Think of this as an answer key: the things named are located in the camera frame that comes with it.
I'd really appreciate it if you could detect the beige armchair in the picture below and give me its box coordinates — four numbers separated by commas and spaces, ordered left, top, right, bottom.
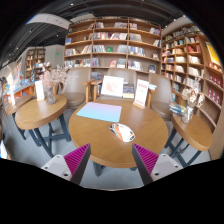
61, 67, 93, 108
149, 74, 172, 120
90, 67, 138, 102

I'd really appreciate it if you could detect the beige armchair centre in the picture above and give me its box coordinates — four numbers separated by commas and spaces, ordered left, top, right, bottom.
90, 67, 138, 102

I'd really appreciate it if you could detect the beige armchair left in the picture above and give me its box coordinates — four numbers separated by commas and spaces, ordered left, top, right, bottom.
61, 67, 93, 108

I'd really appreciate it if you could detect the white-red sign in wooden stand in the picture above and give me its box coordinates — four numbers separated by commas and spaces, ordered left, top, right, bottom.
133, 79, 149, 109

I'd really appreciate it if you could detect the wooden bookshelf right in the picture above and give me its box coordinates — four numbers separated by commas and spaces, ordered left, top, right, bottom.
161, 22, 224, 159

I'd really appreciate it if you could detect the book on centre chair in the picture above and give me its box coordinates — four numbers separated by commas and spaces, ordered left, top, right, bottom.
123, 84, 134, 99

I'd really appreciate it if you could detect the round wooden table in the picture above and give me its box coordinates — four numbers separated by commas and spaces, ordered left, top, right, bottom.
163, 112, 214, 168
14, 94, 72, 159
69, 99, 168, 176

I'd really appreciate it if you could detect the distant wooden bookshelf left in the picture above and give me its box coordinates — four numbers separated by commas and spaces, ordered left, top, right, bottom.
25, 48, 46, 81

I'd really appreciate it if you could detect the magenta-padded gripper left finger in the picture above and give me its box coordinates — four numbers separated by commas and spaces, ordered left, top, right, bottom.
42, 144, 91, 185

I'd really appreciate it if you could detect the white sign on left table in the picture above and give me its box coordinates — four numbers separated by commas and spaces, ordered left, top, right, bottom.
35, 80, 45, 101

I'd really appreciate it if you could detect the beige armchair right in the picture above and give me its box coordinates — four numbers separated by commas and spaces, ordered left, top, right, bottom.
149, 74, 172, 120

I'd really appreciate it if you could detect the large wooden bookshelf back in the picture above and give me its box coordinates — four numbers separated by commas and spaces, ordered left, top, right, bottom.
64, 16, 162, 75

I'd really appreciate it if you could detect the round wooden centre table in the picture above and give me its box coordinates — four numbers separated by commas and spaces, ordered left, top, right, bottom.
69, 99, 168, 176

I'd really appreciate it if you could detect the light blue-pink mouse pad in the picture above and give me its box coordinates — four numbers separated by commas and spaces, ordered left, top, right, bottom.
76, 102, 122, 122

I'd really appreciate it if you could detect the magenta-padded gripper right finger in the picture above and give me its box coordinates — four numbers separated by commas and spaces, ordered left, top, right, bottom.
132, 144, 182, 185

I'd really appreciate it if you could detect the round wooden left table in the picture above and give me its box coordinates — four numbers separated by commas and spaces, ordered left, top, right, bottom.
14, 94, 72, 159

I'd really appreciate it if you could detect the glass vase with dried flowers right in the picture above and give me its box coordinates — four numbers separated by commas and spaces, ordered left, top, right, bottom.
182, 77, 205, 124

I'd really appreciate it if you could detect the stack of books right table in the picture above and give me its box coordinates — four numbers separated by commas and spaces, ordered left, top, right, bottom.
169, 102, 185, 115

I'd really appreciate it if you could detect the small wooden table far left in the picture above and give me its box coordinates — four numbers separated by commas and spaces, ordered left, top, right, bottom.
6, 95, 33, 140

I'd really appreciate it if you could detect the glass vase with dried flowers left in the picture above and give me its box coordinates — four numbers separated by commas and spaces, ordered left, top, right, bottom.
39, 65, 69, 104

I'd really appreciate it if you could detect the round wooden right table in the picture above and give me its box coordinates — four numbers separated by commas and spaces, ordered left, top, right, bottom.
163, 112, 214, 168

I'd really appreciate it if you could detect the white sign card centre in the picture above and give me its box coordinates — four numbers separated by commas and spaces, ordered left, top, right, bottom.
101, 76, 124, 97

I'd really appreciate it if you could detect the glass vase with dried flowers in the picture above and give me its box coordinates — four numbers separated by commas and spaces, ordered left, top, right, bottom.
39, 65, 69, 104
182, 77, 205, 124

